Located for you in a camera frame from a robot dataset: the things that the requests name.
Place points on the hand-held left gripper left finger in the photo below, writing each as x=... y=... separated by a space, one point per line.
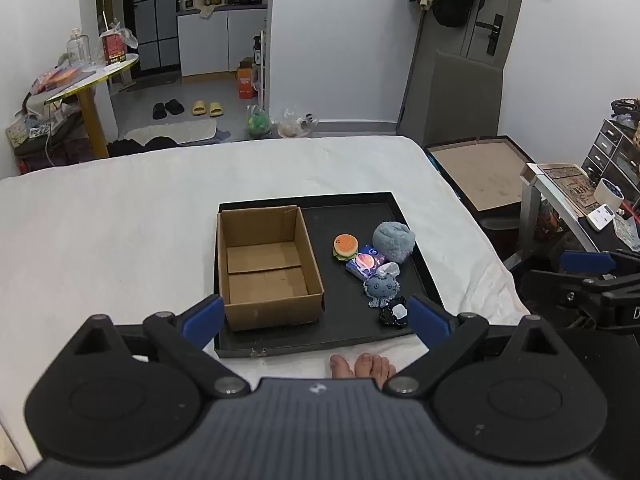
x=202 y=317

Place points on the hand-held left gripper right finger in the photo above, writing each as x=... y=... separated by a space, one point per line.
x=430 y=321

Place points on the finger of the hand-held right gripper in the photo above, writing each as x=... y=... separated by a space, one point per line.
x=587 y=261
x=555 y=282

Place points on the black denim plush toy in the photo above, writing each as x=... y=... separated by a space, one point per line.
x=395 y=314

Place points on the blue denim plush toy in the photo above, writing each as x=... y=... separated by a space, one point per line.
x=380 y=287

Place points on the black shallow tray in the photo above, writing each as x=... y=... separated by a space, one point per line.
x=350 y=310

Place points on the brown cardboard box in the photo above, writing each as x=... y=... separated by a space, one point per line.
x=265 y=260

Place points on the light blue fluffy towel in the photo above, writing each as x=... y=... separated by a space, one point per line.
x=392 y=240

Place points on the white digital timer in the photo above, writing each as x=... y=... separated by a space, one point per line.
x=600 y=217

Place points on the white side desk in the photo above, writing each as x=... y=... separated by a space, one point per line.
x=565 y=215

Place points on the white round container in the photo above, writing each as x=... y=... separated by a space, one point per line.
x=607 y=192

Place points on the person's right foot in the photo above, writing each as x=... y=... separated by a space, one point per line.
x=375 y=367

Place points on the printed paper sheet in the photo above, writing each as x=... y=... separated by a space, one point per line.
x=570 y=180

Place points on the purple snack packet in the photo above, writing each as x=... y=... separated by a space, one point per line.
x=362 y=262

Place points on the grey drawer organizer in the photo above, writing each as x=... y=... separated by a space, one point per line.
x=615 y=152

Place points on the burger plush toy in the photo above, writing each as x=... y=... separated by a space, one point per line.
x=345 y=246

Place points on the large flat black box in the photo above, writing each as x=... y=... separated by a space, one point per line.
x=480 y=175

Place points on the black clothes on floor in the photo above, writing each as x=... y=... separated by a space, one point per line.
x=145 y=145

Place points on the white floor mat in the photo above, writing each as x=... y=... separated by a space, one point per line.
x=172 y=132

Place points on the green plastic bag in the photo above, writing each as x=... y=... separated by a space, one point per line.
x=258 y=122

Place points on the grey leaning panel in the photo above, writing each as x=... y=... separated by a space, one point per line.
x=462 y=95

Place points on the yellow slipper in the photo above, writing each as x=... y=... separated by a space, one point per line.
x=199 y=107
x=215 y=108

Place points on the black slipper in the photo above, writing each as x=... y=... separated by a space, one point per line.
x=159 y=110
x=175 y=106

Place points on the clear plastic bag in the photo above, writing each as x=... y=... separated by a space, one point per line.
x=292 y=124

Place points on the orange carton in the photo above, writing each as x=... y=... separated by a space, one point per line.
x=245 y=82

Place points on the white narrow rack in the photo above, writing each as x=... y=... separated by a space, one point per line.
x=261 y=80

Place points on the black door lock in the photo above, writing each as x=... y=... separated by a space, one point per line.
x=492 y=32

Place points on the pile of bags and clutter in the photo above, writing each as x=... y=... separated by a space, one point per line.
x=40 y=127

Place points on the yellow round table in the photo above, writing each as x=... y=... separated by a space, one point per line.
x=95 y=79

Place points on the grey door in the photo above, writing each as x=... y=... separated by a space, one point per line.
x=510 y=10

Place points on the black spray bottle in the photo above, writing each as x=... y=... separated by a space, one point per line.
x=257 y=50

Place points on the white cabinet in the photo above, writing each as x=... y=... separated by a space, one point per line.
x=222 y=40

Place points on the orange books on table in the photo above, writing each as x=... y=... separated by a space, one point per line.
x=57 y=76

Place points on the red package in plastic wrap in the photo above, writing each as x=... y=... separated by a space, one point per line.
x=114 y=45

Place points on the clear glass jar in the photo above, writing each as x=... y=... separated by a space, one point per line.
x=77 y=46

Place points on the dark glass sliding door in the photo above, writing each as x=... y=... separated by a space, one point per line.
x=150 y=15

